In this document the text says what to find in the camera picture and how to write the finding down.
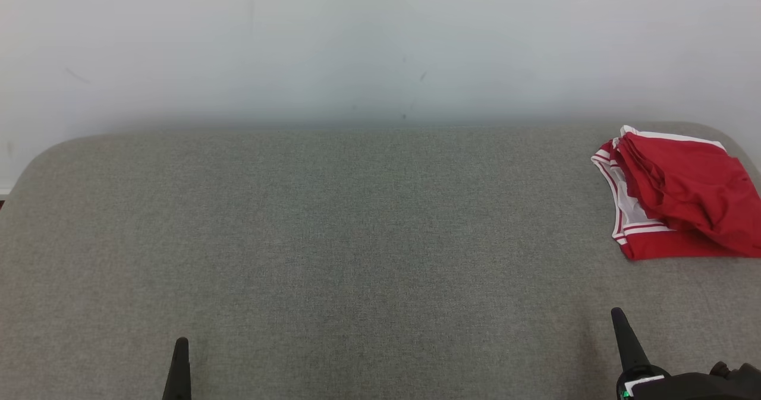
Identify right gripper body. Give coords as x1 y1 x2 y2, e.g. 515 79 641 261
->
617 366 669 400

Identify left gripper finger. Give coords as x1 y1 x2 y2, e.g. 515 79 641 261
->
162 337 192 400

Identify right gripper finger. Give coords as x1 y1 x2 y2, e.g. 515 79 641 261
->
611 307 652 374

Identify red basketball shorts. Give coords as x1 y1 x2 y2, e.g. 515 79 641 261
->
612 125 761 257

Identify grey fabric sofa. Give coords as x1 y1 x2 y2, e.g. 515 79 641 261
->
0 121 761 400

